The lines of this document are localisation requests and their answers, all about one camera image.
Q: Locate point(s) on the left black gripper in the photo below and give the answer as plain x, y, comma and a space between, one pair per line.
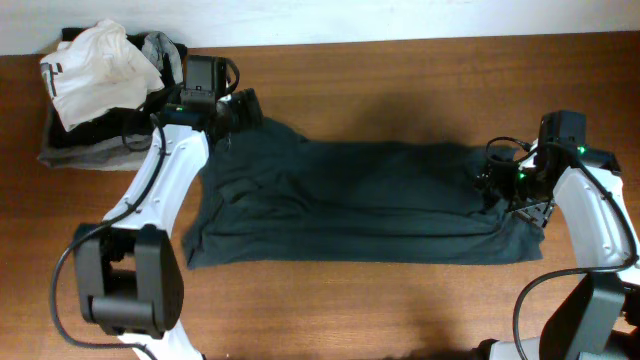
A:
245, 110

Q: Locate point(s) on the black folded garment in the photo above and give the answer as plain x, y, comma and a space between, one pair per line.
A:
139, 124

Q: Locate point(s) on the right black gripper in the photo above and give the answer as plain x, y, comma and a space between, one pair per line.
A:
505, 187

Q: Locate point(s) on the white folded t-shirt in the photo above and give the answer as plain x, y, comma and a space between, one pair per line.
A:
98, 71

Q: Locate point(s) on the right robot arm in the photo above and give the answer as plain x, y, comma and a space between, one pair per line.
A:
585, 184

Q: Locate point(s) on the dark green Nike t-shirt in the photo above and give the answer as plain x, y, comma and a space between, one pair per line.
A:
269, 193

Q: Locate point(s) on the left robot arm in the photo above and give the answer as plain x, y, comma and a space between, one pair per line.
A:
129, 282

